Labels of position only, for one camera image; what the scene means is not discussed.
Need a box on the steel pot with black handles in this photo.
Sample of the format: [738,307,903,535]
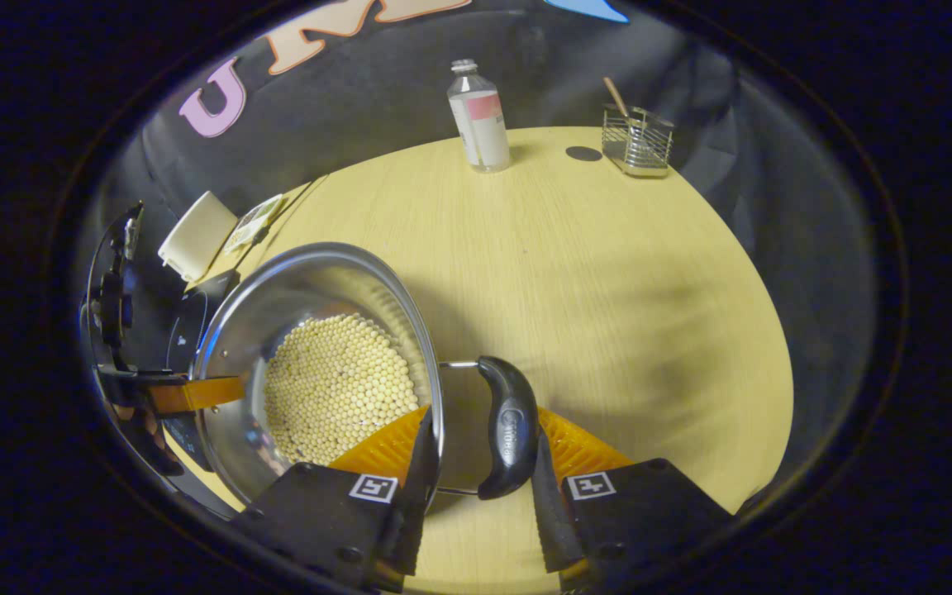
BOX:
[191,241,541,507]

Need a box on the metal wire holder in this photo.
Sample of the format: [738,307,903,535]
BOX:
[602,103,675,179]

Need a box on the black backdrop cloth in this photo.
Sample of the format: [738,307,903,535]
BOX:
[83,0,878,497]

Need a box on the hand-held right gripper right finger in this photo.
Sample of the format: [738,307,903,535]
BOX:
[530,407,733,592]

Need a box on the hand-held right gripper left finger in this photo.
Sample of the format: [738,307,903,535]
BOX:
[232,405,442,592]

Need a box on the clear plastic bottle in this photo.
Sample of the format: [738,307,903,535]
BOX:
[447,59,512,174]

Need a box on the white divided dish with beans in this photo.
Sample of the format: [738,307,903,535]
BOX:
[222,193,285,255]

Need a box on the pile of yellow beans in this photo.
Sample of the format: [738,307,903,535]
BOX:
[264,312,419,466]

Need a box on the wooden stick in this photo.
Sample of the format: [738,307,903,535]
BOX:
[603,77,631,118]

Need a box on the white toaster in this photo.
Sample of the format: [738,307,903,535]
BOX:
[158,191,239,283]

